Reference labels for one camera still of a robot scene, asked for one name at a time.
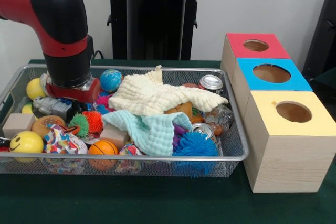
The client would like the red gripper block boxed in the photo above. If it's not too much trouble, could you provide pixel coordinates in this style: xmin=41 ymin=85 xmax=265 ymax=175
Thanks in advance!
xmin=46 ymin=77 xmax=101 ymax=104

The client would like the clear packet of orange snacks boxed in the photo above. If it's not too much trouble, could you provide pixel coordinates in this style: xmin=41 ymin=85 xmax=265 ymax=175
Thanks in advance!
xmin=204 ymin=104 xmax=234 ymax=136

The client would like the wooden box with three holes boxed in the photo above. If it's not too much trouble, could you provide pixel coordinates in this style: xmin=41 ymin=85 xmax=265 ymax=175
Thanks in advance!
xmin=220 ymin=34 xmax=336 ymax=193

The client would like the blue green globe ball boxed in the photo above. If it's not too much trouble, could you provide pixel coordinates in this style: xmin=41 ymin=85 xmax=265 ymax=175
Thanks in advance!
xmin=99 ymin=69 xmax=123 ymax=93

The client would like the toy hamburger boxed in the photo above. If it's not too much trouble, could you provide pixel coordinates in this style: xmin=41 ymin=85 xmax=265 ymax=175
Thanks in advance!
xmin=31 ymin=115 xmax=66 ymax=138

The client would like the small orange basketball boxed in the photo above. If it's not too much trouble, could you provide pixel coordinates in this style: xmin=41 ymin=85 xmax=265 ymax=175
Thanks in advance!
xmin=88 ymin=140 xmax=119 ymax=171

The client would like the plain wooden cube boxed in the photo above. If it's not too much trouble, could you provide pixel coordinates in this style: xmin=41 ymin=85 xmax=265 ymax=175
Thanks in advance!
xmin=2 ymin=113 xmax=36 ymax=138

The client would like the yellow smiley ball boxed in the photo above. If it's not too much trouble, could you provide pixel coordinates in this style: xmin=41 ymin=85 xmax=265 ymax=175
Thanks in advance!
xmin=9 ymin=131 xmax=45 ymax=163

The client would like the cream waffle cloth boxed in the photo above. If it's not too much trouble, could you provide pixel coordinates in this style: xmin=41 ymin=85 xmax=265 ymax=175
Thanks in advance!
xmin=108 ymin=65 xmax=229 ymax=116

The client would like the mint waffle cloth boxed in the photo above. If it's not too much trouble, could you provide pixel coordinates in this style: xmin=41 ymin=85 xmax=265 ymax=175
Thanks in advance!
xmin=101 ymin=110 xmax=194 ymax=156

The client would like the blue furry monster toy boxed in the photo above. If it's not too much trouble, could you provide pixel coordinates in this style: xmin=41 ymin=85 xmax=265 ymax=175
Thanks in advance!
xmin=172 ymin=131 xmax=219 ymax=157

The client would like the dark green side table cloth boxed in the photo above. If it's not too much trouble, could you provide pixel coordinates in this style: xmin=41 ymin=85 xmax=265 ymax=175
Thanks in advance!
xmin=309 ymin=66 xmax=336 ymax=112

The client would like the shallow wire mesh bin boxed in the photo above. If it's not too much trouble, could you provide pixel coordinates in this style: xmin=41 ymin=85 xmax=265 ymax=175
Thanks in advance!
xmin=0 ymin=63 xmax=249 ymax=179

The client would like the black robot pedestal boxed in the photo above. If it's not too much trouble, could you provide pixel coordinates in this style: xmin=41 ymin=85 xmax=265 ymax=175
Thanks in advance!
xmin=101 ymin=0 xmax=212 ymax=61

